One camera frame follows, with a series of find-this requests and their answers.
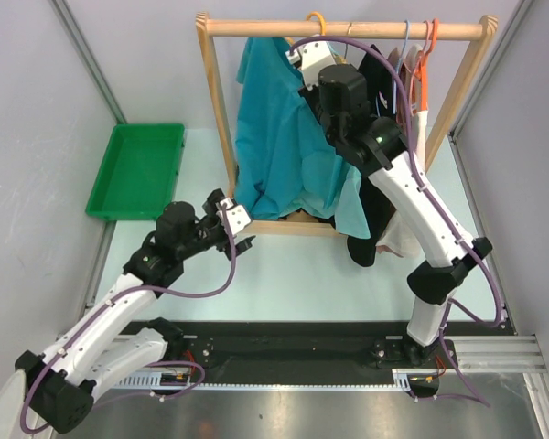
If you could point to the white garment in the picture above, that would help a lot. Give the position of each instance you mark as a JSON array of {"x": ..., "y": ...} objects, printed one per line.
[{"x": 397, "y": 237}]

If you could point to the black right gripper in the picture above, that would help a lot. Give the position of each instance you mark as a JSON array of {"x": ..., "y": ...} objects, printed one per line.
[{"x": 310, "y": 95}]

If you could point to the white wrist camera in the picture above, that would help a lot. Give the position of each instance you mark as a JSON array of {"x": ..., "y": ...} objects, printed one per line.
[
  {"x": 310, "y": 59},
  {"x": 234, "y": 214}
]

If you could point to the yellow plastic hanger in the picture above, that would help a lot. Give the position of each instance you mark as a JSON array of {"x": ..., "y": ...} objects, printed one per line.
[{"x": 315, "y": 15}]

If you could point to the black t shirt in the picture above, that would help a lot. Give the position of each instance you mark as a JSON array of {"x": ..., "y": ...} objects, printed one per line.
[{"x": 370, "y": 201}]

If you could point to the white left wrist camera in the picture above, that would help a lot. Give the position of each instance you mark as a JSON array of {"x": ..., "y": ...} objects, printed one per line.
[{"x": 234, "y": 214}]

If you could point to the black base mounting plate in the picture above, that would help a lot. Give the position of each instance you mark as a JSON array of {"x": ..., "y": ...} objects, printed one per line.
[{"x": 310, "y": 349}]

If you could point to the green plastic tray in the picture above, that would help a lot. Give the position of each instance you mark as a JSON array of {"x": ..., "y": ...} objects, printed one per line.
[{"x": 138, "y": 173}]

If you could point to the light blue plastic hanger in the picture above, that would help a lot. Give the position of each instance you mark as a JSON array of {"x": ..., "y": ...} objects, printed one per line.
[{"x": 405, "y": 46}]

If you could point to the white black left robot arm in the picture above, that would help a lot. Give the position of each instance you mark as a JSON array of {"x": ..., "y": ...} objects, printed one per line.
[{"x": 66, "y": 379}]

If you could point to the teal blue t shirt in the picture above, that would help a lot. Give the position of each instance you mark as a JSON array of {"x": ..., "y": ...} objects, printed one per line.
[{"x": 285, "y": 163}]

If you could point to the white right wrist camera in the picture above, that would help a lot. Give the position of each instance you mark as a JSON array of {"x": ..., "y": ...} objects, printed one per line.
[{"x": 310, "y": 59}]

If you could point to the white slotted cable duct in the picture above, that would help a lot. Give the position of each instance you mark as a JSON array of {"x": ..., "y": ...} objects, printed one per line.
[{"x": 173, "y": 381}]

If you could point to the pink beige garment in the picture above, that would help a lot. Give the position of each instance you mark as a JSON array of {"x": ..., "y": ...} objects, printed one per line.
[{"x": 402, "y": 78}]

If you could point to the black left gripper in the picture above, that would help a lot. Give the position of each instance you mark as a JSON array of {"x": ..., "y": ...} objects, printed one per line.
[{"x": 209, "y": 207}]

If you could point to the wooden clothes rack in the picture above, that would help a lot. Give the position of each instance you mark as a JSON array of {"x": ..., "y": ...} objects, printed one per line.
[{"x": 479, "y": 37}]

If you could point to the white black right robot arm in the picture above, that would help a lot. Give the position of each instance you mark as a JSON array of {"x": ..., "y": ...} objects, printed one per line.
[{"x": 378, "y": 148}]

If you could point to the orange plastic hanger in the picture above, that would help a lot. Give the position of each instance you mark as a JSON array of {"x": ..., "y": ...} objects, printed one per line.
[{"x": 421, "y": 70}]

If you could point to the pink plastic hanger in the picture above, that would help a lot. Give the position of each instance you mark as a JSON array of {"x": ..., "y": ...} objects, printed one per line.
[{"x": 414, "y": 83}]

